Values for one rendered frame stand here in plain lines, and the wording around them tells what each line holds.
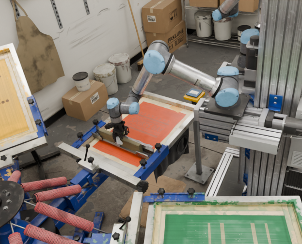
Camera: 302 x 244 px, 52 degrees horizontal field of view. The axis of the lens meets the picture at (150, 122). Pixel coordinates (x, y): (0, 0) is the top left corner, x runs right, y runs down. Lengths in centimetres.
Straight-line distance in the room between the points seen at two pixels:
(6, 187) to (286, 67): 158
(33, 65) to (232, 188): 257
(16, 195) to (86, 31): 315
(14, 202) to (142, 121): 114
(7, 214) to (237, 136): 124
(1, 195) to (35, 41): 250
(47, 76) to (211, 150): 215
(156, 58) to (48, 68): 257
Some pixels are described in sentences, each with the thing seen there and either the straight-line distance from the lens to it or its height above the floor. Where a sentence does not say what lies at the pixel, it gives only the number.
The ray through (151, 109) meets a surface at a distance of 245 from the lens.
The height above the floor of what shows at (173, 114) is 96.
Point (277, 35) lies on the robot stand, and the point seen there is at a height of 164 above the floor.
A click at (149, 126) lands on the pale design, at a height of 96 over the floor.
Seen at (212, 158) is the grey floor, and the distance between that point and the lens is 333.
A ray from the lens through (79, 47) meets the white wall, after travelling 438.
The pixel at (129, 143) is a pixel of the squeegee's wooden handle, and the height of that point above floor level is 105.
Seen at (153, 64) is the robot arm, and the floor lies 164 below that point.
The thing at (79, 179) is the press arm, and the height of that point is 104.
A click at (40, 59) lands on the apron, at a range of 396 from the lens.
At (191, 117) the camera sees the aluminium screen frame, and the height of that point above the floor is 99.
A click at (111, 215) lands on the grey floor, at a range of 302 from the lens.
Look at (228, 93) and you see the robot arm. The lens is 165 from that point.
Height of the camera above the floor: 238
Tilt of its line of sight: 38 degrees down
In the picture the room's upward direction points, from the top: 10 degrees counter-clockwise
